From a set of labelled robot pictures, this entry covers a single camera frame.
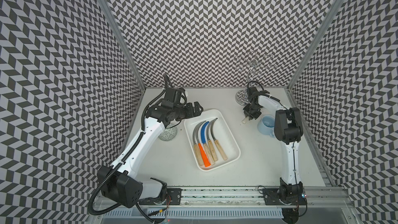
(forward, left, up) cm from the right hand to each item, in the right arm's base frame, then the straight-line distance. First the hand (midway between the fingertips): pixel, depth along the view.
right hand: (247, 117), depth 102 cm
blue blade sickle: (-28, +25, +2) cm, 37 cm away
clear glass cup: (-12, +50, +2) cm, 52 cm away
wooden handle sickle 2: (-19, +20, +1) cm, 28 cm away
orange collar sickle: (-24, +29, +1) cm, 38 cm away
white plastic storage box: (-10, +17, +1) cm, 20 cm away
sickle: (-3, +2, +1) cm, 4 cm away
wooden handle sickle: (-17, +24, 0) cm, 30 cm away
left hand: (-12, +32, +24) cm, 42 cm away
